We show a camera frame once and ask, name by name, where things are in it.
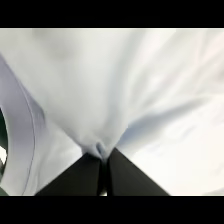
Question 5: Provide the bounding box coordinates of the white T-shirt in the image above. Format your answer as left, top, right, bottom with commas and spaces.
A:
0, 28, 224, 197

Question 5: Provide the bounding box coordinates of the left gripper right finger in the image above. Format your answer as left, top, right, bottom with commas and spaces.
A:
106, 147, 170, 197

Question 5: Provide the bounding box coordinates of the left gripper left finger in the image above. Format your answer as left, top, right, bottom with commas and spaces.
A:
34, 152, 103, 197

